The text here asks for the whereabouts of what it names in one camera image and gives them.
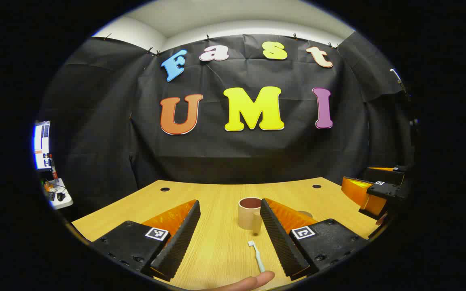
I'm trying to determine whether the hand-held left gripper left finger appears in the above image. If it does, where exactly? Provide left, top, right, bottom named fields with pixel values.
left=89, top=199, right=201, bottom=282

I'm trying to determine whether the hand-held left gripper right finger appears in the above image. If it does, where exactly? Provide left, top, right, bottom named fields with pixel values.
left=260, top=198, right=369, bottom=281

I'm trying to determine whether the pale green toothbrush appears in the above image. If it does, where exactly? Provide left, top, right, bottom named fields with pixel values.
left=248, top=240, right=266, bottom=274

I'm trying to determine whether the beige cup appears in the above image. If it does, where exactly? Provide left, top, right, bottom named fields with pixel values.
left=238, top=197, right=263, bottom=235

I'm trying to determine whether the wooden desktop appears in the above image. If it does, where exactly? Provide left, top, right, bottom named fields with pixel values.
left=71, top=177, right=383, bottom=291

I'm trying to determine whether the black backdrop cloth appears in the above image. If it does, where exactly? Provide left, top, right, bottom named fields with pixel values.
left=39, top=34, right=415, bottom=211

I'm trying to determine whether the white side table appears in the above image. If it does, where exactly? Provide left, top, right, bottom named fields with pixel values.
left=41, top=178, right=74, bottom=210

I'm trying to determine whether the computer monitor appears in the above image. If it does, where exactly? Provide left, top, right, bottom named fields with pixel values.
left=34, top=121, right=51, bottom=170

